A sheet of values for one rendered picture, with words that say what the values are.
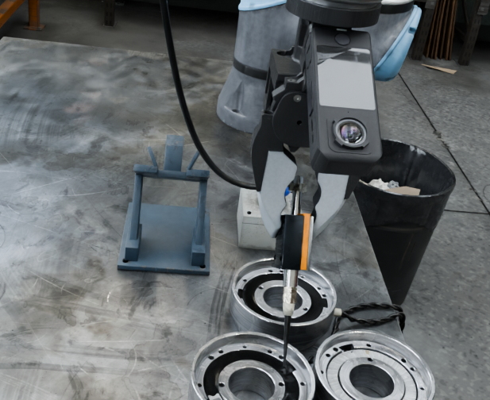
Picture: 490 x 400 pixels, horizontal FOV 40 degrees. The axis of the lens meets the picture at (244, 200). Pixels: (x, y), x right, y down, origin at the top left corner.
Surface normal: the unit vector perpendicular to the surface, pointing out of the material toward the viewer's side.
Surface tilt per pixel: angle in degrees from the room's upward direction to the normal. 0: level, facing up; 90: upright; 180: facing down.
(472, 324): 0
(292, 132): 90
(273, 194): 90
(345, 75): 32
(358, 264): 0
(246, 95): 72
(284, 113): 90
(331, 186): 90
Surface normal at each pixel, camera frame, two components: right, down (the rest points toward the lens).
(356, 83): 0.15, -0.44
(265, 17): -0.35, 0.45
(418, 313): 0.13, -0.85
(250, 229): 0.04, 0.52
